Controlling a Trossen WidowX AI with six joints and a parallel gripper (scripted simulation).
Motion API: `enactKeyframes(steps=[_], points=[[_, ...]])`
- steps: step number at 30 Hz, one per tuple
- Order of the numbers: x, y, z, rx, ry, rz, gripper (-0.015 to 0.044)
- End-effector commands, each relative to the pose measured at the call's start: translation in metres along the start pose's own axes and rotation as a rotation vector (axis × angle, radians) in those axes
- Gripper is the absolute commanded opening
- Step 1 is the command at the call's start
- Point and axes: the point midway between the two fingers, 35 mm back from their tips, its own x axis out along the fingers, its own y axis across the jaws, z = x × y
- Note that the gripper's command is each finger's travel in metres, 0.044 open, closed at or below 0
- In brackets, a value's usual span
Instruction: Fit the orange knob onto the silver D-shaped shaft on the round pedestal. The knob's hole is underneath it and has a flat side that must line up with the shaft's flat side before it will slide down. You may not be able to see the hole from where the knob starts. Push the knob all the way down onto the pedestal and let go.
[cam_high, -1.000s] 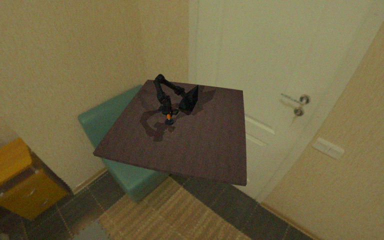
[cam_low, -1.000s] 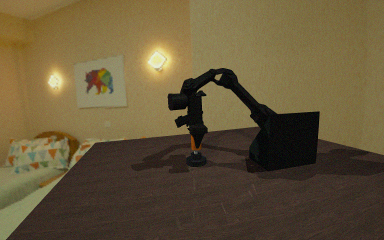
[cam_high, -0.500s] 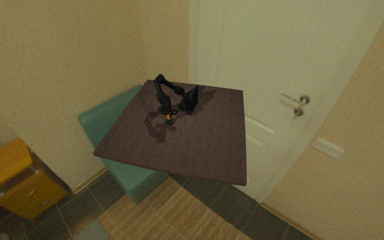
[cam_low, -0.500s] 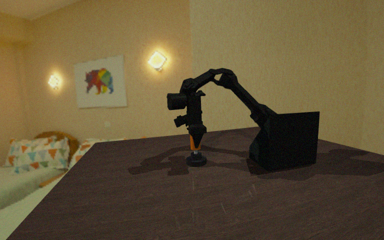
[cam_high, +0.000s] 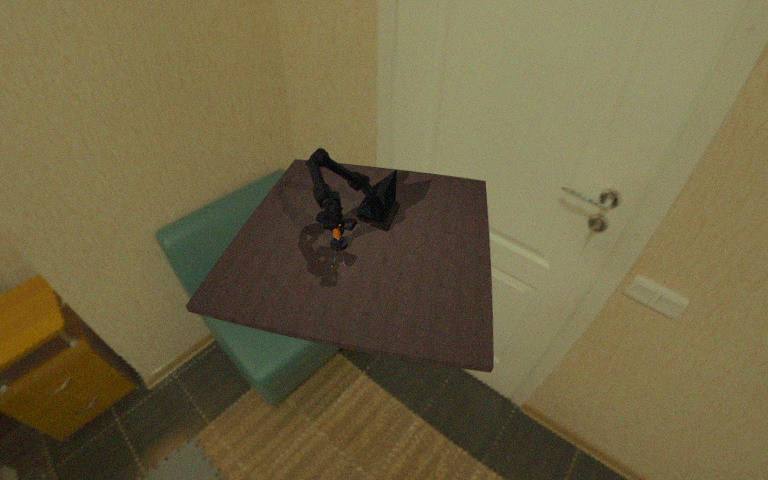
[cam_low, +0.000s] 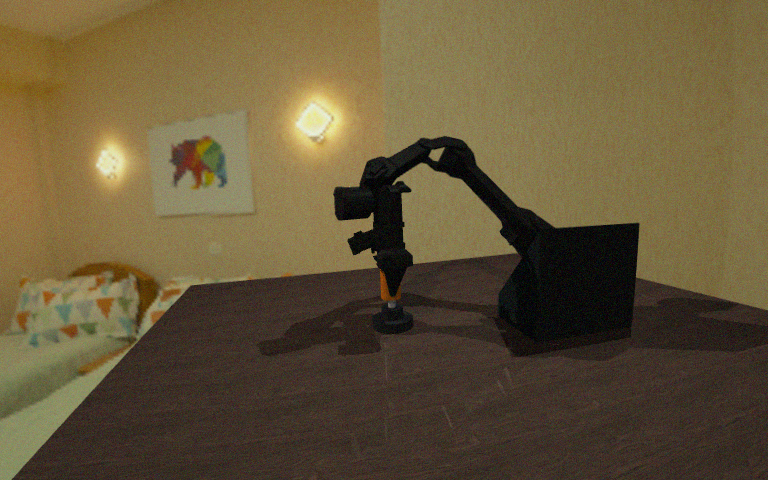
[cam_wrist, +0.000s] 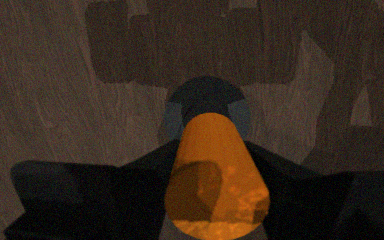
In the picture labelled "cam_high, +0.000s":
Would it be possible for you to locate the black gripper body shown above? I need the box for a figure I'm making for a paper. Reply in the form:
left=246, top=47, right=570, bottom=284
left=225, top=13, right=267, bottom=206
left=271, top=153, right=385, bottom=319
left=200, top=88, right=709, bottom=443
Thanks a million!
left=316, top=207, right=357, bottom=231

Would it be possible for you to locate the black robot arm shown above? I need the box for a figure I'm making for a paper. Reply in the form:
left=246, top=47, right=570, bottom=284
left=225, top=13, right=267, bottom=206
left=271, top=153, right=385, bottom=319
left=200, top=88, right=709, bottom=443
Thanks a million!
left=306, top=148, right=377, bottom=230

